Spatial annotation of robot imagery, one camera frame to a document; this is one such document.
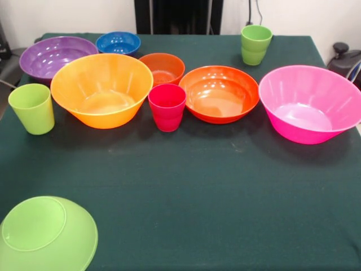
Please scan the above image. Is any green bowl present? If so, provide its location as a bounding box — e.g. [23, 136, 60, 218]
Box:
[0, 195, 99, 271]

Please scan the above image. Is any magenta red cup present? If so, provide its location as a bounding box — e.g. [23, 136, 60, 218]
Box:
[147, 83, 187, 133]

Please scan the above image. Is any dark green tablecloth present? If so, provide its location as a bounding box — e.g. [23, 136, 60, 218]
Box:
[0, 33, 361, 271]

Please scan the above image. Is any wide orange-red bowl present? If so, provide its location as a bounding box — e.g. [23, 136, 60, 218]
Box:
[178, 65, 260, 125]

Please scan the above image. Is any small orange-red bowl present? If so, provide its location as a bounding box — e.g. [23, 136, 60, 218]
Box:
[138, 53, 186, 87]

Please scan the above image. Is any large yellow-orange bowl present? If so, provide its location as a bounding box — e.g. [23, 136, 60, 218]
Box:
[50, 53, 154, 130]

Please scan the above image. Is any blue bowl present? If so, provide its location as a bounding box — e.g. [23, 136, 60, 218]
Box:
[95, 31, 142, 57]

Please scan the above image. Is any green cup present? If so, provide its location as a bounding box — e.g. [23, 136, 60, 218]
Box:
[240, 24, 274, 67]

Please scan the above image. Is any pink bowl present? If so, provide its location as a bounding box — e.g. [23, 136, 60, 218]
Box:
[258, 65, 361, 145]

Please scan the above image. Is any lime yellow cup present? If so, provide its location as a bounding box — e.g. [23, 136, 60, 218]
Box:
[8, 83, 55, 136]

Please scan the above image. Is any purple bowl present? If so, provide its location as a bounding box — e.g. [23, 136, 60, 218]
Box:
[19, 36, 99, 85]

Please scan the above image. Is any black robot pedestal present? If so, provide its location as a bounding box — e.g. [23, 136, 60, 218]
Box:
[134, 0, 223, 35]

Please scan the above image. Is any black wall cable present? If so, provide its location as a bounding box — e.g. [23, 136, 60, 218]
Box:
[246, 0, 263, 27]

